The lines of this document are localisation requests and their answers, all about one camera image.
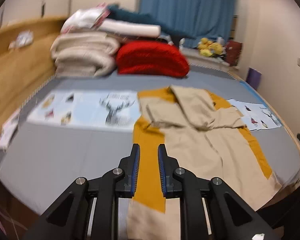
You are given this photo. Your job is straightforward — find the beige and mustard garment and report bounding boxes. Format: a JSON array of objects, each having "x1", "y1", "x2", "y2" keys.
[{"x1": 126, "y1": 85, "x2": 281, "y2": 239}]

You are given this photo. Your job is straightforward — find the light blue printed bed runner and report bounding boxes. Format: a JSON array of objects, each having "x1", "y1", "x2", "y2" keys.
[{"x1": 26, "y1": 90, "x2": 141, "y2": 132}]

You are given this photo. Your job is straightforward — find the purple box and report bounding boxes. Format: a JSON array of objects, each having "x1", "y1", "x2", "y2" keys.
[{"x1": 245, "y1": 68, "x2": 262, "y2": 90}]

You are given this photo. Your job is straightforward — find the dark red bag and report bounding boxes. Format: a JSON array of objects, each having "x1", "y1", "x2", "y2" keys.
[{"x1": 225, "y1": 40, "x2": 243, "y2": 67}]

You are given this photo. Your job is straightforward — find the red folded blanket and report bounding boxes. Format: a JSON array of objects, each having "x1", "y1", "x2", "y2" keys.
[{"x1": 115, "y1": 41, "x2": 190, "y2": 78}]

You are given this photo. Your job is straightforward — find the yellow plush toys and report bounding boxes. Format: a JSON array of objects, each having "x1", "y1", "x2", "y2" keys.
[{"x1": 197, "y1": 37, "x2": 225, "y2": 57}]

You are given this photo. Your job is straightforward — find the cream folded blanket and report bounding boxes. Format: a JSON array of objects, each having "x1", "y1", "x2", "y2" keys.
[{"x1": 50, "y1": 32, "x2": 120, "y2": 77}]

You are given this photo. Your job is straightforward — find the white rolled cloth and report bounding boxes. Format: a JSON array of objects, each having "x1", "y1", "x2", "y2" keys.
[{"x1": 98, "y1": 19, "x2": 161, "y2": 38}]

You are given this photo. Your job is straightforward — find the blue curtain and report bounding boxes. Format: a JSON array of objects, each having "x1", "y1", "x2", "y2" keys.
[{"x1": 139, "y1": 0, "x2": 236, "y2": 48}]

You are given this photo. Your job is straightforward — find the white pink printed cloth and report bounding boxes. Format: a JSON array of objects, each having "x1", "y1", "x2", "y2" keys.
[{"x1": 61, "y1": 3, "x2": 110, "y2": 34}]

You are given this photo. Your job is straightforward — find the teal folded blanket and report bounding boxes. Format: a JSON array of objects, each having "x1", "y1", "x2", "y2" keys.
[{"x1": 107, "y1": 4, "x2": 195, "y2": 39}]

